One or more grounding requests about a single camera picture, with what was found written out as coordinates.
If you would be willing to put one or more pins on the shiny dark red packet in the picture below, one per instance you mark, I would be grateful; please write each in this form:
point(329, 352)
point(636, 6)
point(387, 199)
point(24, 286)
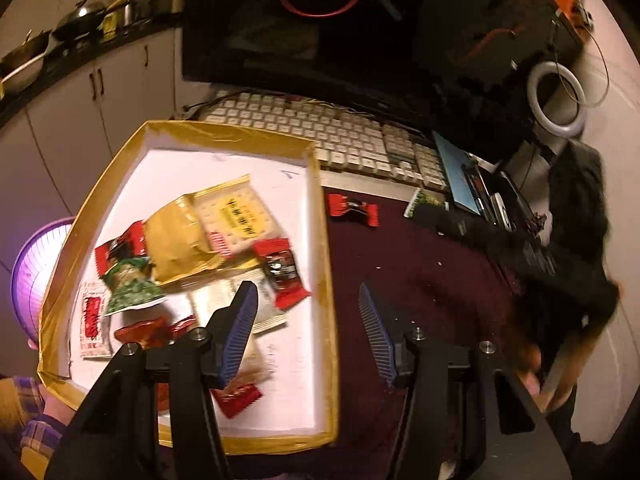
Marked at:
point(142, 334)

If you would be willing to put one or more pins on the black computer monitor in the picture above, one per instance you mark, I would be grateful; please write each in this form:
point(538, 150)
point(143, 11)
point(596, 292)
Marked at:
point(400, 35)

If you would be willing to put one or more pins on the black wok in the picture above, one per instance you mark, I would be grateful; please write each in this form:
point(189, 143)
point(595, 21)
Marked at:
point(80, 20)

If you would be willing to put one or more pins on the small red candy packet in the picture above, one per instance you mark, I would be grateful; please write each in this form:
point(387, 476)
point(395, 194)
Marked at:
point(237, 397)

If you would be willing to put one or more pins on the blue booklet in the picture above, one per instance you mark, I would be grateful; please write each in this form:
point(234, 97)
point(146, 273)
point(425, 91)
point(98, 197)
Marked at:
point(452, 175)

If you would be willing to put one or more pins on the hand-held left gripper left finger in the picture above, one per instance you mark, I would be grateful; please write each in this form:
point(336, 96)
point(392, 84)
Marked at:
point(240, 330)

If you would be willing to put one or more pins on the purple fan heater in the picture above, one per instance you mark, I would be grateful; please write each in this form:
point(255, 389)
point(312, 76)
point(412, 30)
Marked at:
point(37, 270)

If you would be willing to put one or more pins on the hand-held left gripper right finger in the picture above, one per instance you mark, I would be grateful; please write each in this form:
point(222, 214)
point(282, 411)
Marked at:
point(377, 330)

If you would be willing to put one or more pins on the gold-rimmed white box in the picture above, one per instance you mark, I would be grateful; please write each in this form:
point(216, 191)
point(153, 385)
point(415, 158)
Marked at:
point(290, 370)

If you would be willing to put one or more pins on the yellow and white cracker packet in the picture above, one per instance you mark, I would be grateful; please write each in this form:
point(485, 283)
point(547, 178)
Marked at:
point(235, 212)

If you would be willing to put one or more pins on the person's right hand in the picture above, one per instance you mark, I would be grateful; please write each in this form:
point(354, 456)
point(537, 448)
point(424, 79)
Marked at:
point(537, 365)

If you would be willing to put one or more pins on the pale cracker packet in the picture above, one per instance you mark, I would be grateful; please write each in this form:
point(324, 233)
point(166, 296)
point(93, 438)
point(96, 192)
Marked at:
point(255, 362)

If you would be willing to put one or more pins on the person's left forearm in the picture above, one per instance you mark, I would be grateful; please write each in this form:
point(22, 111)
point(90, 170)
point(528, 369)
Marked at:
point(27, 410)

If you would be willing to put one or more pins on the white packet with red label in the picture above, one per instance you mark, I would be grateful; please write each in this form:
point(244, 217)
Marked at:
point(94, 320)

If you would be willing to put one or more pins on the red and black snack packet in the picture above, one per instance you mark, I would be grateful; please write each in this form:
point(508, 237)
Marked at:
point(282, 270)

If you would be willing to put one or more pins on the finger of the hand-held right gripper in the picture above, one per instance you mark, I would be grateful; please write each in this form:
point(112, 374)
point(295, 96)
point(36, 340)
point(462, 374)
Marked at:
point(475, 232)

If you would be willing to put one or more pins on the golden snack packet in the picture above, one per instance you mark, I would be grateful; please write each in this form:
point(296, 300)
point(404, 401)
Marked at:
point(175, 240)

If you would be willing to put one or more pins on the green pea packet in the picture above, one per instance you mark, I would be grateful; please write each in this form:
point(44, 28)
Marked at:
point(425, 202)
point(127, 285)

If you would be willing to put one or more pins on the metal pan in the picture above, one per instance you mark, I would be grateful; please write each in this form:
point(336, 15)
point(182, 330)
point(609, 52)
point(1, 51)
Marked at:
point(22, 62)

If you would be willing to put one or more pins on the black and white device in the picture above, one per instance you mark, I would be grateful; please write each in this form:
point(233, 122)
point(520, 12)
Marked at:
point(515, 205)

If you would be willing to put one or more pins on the white base cabinets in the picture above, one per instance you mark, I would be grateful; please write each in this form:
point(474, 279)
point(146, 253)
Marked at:
point(75, 105)

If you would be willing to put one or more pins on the red and black candy wrapper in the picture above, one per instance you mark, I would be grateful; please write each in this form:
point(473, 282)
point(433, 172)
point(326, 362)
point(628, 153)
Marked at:
point(352, 210)

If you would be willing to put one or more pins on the dark red cloth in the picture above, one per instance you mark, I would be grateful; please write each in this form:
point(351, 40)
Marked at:
point(425, 285)

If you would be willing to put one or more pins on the tiny red candy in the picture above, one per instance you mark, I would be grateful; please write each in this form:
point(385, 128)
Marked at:
point(182, 326)

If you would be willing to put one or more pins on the beige and grey keyboard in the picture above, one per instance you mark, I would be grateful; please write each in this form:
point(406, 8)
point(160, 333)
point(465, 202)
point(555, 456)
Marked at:
point(340, 135)

